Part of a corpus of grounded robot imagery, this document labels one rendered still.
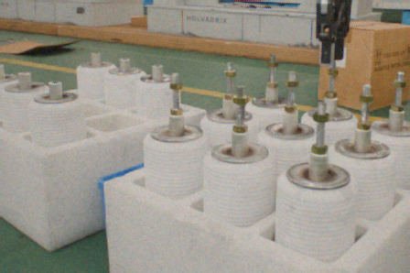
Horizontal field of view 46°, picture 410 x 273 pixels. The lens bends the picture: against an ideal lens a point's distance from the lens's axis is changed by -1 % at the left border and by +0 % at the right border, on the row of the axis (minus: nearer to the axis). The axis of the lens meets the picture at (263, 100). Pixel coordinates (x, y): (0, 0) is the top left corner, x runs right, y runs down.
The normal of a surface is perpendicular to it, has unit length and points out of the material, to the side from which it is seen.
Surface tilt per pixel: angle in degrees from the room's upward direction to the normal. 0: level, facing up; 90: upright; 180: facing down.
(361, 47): 90
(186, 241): 90
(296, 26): 90
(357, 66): 90
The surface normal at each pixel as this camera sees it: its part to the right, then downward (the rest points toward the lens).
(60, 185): 0.78, 0.18
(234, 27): -0.47, 0.21
